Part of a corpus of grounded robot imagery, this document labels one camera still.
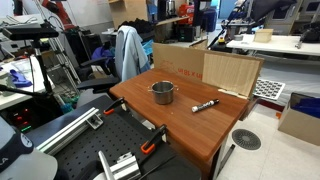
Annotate wooden table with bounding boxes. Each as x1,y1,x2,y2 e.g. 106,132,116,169
109,68,260,180

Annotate long white table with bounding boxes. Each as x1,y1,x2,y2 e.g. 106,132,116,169
225,33,320,57

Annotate black office chair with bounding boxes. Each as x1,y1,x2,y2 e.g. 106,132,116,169
75,56,121,95

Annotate white side desk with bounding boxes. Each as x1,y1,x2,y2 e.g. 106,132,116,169
0,55,48,112

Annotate black and white marker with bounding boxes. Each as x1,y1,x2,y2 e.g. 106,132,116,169
191,98,221,114

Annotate light blue jacket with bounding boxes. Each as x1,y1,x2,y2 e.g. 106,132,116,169
114,25,151,83

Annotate round metal floor drain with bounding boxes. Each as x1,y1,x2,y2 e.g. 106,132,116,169
231,128,263,151

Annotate brown cardboard sheet red print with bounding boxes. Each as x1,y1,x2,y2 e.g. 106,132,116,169
152,42,265,101

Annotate blue items in box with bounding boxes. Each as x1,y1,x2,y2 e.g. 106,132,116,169
291,96,320,120

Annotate aluminium step ladder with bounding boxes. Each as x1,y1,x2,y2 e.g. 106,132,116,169
48,34,82,88

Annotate blue cloth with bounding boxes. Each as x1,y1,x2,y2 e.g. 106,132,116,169
8,68,34,89

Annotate open cardboard box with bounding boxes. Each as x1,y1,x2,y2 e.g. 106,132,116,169
277,92,320,147

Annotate red canister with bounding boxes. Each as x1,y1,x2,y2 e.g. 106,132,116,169
177,3,195,25

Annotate white dotted calibration board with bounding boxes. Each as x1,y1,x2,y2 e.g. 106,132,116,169
252,78,287,101

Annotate large tall cardboard box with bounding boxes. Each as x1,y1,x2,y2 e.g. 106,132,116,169
107,0,150,30

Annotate black bag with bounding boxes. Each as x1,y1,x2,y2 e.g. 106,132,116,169
298,20,320,45

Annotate black computer red lights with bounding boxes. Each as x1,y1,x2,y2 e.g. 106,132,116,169
5,105,38,135

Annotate black stereo camera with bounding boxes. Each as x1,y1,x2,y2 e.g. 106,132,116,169
1,26,61,42

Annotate orange black bar clamp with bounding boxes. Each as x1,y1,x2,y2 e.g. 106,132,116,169
103,96,129,116
139,124,169,155

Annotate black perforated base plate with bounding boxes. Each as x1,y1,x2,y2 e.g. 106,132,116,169
24,94,203,180

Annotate black camera tripod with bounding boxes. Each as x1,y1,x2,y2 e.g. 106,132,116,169
0,39,65,113

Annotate aluminium extrusion rail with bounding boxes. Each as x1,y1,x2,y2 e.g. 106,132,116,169
97,150,143,180
35,107,105,156

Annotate small stainless steel pot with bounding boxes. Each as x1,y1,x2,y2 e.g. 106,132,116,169
147,80,179,106

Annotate small pale wooden box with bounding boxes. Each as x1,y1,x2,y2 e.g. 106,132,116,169
253,28,275,44

